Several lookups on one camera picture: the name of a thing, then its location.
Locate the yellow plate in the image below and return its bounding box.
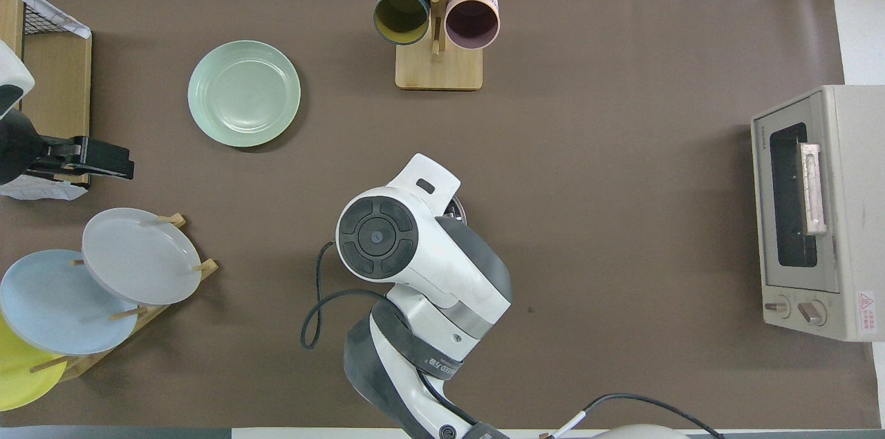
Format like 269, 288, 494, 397
0, 315, 68, 412

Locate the pale green plate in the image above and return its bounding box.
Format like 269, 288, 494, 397
187, 40, 302, 149

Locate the black cable white connector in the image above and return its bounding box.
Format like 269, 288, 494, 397
551, 393, 725, 439

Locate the brown table mat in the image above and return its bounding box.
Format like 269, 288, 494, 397
0, 0, 882, 429

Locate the dark teal mug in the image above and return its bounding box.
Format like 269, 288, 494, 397
373, 0, 432, 46

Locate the black wire mesh basket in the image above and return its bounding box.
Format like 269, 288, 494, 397
23, 0, 78, 37

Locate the wooden plate rack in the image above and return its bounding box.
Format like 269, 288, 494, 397
28, 213, 220, 383

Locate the beige toaster oven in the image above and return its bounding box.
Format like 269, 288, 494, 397
750, 84, 885, 342

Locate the pink mug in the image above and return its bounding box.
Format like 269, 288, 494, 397
445, 0, 501, 51

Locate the light blue plate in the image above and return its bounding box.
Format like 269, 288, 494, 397
0, 250, 140, 356

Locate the wooden mug tree stand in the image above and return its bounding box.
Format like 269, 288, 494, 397
371, 0, 506, 91

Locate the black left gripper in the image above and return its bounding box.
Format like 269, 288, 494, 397
0, 111, 136, 186

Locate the white patterned cloth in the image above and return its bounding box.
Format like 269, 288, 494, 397
0, 0, 92, 40
0, 173, 89, 202

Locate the grey plate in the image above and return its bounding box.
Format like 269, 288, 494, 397
82, 207, 203, 306

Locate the wooden shelf box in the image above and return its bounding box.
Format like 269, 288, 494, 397
0, 0, 93, 188

